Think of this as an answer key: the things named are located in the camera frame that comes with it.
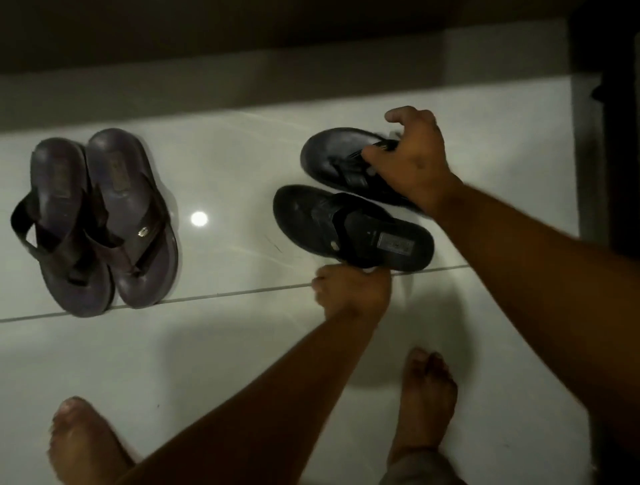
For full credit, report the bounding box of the person's right foot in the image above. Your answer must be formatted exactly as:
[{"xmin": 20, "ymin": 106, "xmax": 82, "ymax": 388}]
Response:
[{"xmin": 387, "ymin": 347, "xmax": 459, "ymax": 465}]

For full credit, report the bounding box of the person's right hand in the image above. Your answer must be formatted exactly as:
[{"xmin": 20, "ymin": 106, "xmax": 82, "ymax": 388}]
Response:
[{"xmin": 361, "ymin": 105, "xmax": 464, "ymax": 218}]

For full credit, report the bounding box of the person's left forearm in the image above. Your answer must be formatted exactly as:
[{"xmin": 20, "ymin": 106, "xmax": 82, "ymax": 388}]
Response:
[{"xmin": 114, "ymin": 307, "xmax": 383, "ymax": 485}]

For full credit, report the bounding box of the black flip-flop sandal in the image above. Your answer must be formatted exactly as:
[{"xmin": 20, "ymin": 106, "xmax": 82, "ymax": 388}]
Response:
[
  {"xmin": 273, "ymin": 185, "xmax": 436, "ymax": 273},
  {"xmin": 300, "ymin": 127, "xmax": 426, "ymax": 213}
]

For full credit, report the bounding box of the person's foot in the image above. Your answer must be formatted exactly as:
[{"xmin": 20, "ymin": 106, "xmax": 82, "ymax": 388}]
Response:
[
  {"xmin": 47, "ymin": 396, "xmax": 142, "ymax": 485},
  {"xmin": 387, "ymin": 347, "xmax": 459, "ymax": 465}
]

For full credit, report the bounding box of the person's right forearm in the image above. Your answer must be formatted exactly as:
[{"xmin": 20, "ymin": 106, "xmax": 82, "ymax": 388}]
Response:
[{"xmin": 432, "ymin": 175, "xmax": 640, "ymax": 443}]

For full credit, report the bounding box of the grey trouser leg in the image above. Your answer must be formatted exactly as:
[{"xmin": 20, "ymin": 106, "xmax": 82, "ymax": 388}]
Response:
[{"xmin": 380, "ymin": 450, "xmax": 468, "ymax": 485}]

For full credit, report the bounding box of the dark wooden furniture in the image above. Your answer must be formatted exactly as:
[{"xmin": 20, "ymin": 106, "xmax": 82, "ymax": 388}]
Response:
[{"xmin": 567, "ymin": 0, "xmax": 640, "ymax": 260}]

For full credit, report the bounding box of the person's left hand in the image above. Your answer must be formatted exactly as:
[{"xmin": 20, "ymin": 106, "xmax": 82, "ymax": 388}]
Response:
[{"xmin": 311, "ymin": 264, "xmax": 393, "ymax": 323}]

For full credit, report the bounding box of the brown leather sandal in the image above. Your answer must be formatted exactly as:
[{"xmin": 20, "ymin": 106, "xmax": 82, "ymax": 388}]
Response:
[
  {"xmin": 85, "ymin": 128, "xmax": 180, "ymax": 309},
  {"xmin": 11, "ymin": 137, "xmax": 116, "ymax": 318}
]

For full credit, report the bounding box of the person's left foot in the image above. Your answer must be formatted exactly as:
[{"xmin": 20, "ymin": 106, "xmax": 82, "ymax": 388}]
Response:
[{"xmin": 47, "ymin": 396, "xmax": 142, "ymax": 485}]

